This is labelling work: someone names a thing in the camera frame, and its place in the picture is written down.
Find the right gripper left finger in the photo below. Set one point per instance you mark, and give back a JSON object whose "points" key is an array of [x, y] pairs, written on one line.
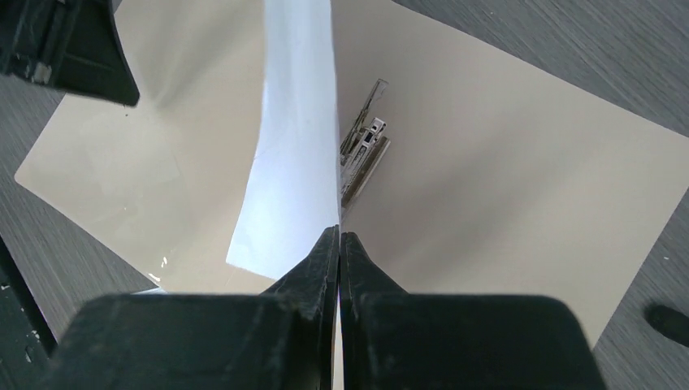
{"points": [[281, 338]]}

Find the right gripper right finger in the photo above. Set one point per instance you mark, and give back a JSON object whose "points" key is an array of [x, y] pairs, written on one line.
{"points": [[394, 339]]}

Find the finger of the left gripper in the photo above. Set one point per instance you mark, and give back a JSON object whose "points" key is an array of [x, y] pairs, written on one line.
{"points": [[71, 46]]}

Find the black music stand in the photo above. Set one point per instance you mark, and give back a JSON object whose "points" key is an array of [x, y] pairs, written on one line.
{"points": [[669, 322]]}

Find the silver folder clip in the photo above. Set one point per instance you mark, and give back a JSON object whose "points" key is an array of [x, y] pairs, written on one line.
{"points": [[362, 148]]}

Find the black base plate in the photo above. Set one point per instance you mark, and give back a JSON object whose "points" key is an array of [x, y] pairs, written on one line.
{"points": [[26, 339]]}

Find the brown cardboard folder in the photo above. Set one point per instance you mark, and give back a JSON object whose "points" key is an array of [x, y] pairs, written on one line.
{"points": [[499, 178]]}

